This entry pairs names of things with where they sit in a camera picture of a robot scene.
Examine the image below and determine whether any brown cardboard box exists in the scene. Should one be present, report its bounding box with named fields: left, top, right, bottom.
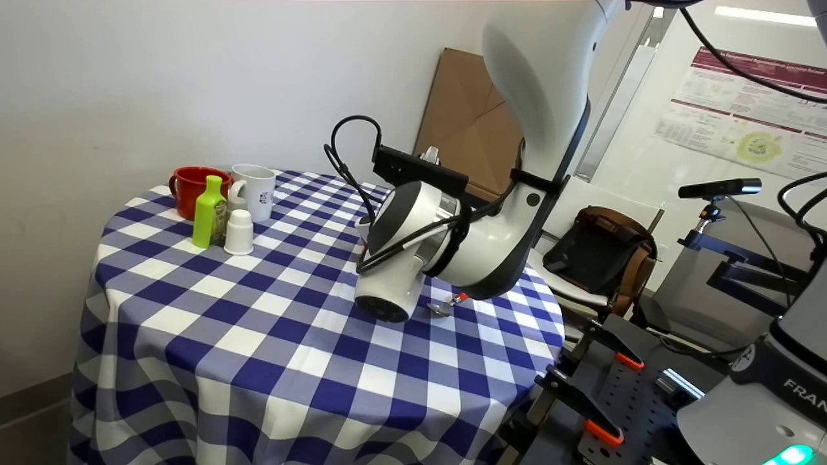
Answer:
left=411, top=46, right=527, bottom=207

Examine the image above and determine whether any white mug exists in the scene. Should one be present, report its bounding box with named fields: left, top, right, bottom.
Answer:
left=226, top=167, right=280, bottom=227

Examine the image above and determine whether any small white cup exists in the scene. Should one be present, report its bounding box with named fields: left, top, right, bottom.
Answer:
left=222, top=207, right=257, bottom=258

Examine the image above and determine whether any dark chair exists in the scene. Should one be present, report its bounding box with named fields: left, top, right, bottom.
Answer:
left=544, top=205, right=660, bottom=317

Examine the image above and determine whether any blue white checkered tablecloth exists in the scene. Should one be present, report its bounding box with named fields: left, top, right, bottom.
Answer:
left=66, top=165, right=570, bottom=465

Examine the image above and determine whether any green bottle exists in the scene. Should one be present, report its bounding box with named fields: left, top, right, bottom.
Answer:
left=189, top=174, right=234, bottom=251

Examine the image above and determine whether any red mug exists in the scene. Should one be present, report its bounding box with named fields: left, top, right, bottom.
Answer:
left=165, top=165, right=239, bottom=222

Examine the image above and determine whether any black perforated board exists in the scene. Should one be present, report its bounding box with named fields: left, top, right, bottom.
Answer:
left=506, top=312, right=734, bottom=465

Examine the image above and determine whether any grey panel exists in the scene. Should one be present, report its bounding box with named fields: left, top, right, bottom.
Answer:
left=642, top=198, right=827, bottom=356

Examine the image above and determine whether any black blue tripod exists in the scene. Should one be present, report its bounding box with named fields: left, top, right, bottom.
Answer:
left=681, top=197, right=823, bottom=304

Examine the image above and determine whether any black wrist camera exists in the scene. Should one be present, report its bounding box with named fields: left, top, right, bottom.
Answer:
left=373, top=143, right=474, bottom=198

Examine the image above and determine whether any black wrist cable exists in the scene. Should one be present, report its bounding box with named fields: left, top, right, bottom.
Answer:
left=322, top=113, right=389, bottom=227

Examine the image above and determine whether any black clamp orange handle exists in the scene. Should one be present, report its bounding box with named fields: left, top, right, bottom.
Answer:
left=566, top=317, right=649, bottom=375
left=539, top=365, right=628, bottom=452

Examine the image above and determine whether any grey metal frame strip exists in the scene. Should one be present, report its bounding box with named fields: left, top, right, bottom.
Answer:
left=575, top=5, right=678, bottom=184

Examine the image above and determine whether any black bar camera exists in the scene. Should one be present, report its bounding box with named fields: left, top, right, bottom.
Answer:
left=678, top=176, right=765, bottom=202

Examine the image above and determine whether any black cable loop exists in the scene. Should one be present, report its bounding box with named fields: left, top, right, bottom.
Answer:
left=776, top=167, right=827, bottom=246

